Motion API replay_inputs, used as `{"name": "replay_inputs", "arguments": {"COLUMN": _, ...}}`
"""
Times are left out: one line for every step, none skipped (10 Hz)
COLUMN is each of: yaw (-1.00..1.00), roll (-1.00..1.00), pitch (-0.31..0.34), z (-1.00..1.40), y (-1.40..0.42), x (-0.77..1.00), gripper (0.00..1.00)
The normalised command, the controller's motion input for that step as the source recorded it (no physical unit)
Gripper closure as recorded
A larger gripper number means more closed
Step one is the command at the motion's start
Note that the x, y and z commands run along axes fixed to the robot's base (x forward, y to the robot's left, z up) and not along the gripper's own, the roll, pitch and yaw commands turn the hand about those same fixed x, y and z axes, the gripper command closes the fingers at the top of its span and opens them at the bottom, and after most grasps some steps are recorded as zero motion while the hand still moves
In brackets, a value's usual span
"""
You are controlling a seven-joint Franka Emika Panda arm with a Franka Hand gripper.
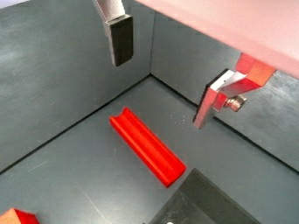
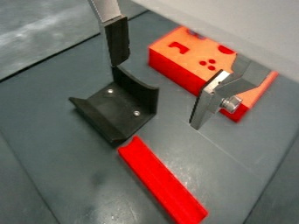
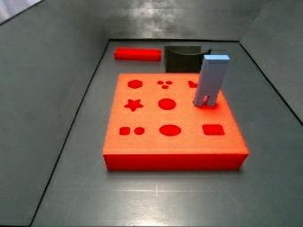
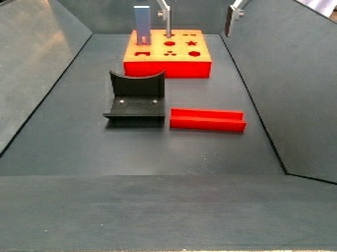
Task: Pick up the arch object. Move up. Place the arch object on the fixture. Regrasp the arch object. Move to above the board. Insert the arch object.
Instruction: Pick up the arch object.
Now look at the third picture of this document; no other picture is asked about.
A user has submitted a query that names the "red arch bar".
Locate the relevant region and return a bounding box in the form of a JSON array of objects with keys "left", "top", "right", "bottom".
[{"left": 114, "top": 48, "right": 162, "bottom": 61}]

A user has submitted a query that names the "blue arch peg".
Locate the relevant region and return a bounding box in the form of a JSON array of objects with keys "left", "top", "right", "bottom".
[{"left": 194, "top": 54, "right": 230, "bottom": 106}]

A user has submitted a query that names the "black cradle fixture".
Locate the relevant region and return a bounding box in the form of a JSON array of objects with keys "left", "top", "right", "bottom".
[{"left": 165, "top": 46, "right": 213, "bottom": 73}]

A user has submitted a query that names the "orange shape-sorter block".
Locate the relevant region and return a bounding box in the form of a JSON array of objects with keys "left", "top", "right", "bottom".
[{"left": 103, "top": 74, "right": 249, "bottom": 170}]

